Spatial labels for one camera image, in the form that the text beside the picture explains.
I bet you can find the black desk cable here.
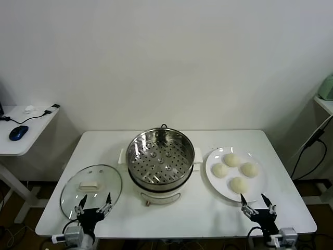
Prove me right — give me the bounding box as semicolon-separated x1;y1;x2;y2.
0;110;52;125

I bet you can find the steel perforated steamer basket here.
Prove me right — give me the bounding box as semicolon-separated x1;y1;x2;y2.
126;127;196;184

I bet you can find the thin white cable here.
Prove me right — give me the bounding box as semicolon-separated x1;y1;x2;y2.
287;114;333;164

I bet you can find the glass lid with white handle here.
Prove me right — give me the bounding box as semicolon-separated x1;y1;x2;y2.
59;163;123;221

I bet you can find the white side desk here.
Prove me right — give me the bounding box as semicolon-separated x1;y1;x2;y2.
0;105;60;224

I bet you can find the pale green appliance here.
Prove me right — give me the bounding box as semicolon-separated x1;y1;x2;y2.
317;73;333;101

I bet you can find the dark monitor edge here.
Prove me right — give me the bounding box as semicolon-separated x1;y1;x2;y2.
0;78;5;117

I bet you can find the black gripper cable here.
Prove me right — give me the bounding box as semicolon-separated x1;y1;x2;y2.
246;226;261;250
62;220;79;236

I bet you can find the white steamed baozi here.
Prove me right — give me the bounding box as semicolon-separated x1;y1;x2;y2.
240;162;261;179
223;153;241;168
229;176;249;195
212;163;229;179

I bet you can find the white desk with frame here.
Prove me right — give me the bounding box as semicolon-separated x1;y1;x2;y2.
292;95;333;206

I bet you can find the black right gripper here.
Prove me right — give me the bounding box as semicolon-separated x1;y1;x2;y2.
240;193;280;239

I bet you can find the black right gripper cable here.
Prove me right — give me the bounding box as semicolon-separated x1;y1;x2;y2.
246;226;261;250

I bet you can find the white round plate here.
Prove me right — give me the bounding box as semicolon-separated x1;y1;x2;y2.
204;147;268;203

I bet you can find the white electric cooker base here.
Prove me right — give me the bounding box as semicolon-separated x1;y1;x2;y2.
118;147;203;207

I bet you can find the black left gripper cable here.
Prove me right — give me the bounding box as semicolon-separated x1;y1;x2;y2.
62;220;79;236

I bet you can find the black cable with adapter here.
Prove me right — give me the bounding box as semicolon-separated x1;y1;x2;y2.
290;127;328;181

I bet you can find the blue computer mouse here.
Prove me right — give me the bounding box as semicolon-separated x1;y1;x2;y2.
9;125;29;142

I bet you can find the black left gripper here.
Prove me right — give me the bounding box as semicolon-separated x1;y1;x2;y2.
74;192;112;236

